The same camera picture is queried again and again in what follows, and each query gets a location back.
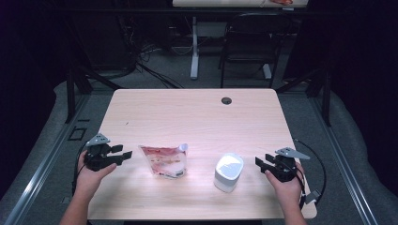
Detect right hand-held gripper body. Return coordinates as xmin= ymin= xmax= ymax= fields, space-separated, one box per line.
xmin=268 ymin=147 xmax=311 ymax=184

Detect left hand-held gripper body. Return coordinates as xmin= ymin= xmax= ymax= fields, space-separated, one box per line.
xmin=84 ymin=133 xmax=123 ymax=173

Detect white square container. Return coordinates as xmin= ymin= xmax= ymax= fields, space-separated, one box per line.
xmin=213 ymin=152 xmax=245 ymax=193

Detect red and white refill pouch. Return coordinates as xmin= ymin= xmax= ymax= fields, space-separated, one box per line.
xmin=138 ymin=142 xmax=190 ymax=180

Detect person's right hand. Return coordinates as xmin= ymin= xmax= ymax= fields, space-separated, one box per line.
xmin=264 ymin=162 xmax=306 ymax=204

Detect person's left hand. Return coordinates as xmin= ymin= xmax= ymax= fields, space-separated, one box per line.
xmin=73 ymin=150 xmax=117 ymax=202

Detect black metal stand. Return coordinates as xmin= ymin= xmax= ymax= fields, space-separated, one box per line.
xmin=275 ymin=67 xmax=332 ymax=128
xmin=64 ymin=67 xmax=124 ymax=125

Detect white desk leg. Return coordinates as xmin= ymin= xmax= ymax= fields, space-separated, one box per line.
xmin=190 ymin=16 xmax=201 ymax=81

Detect black folding chair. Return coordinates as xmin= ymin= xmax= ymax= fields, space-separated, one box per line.
xmin=219 ymin=12 xmax=297 ymax=89

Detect light wooden desk top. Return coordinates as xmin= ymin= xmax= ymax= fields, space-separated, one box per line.
xmin=172 ymin=0 xmax=310 ymax=8

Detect black floor socket frame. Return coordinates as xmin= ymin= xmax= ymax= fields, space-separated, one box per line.
xmin=68 ymin=126 xmax=87 ymax=142

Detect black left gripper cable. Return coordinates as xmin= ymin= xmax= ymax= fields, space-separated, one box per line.
xmin=70 ymin=140 xmax=92 ymax=197

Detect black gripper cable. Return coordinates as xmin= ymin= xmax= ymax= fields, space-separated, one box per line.
xmin=70 ymin=140 xmax=92 ymax=197
xmin=292 ymin=138 xmax=328 ymax=210

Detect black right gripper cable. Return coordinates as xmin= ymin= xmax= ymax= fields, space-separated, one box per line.
xmin=292 ymin=138 xmax=328 ymax=210

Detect grey cable plug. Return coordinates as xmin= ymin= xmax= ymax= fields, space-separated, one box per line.
xmin=304 ymin=189 xmax=323 ymax=206

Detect aluminium floor rail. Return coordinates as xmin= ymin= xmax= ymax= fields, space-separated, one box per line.
xmin=308 ymin=93 xmax=381 ymax=225
xmin=0 ymin=93 xmax=90 ymax=225

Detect tangle of black cables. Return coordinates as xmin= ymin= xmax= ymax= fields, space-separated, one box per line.
xmin=118 ymin=15 xmax=186 ymax=90

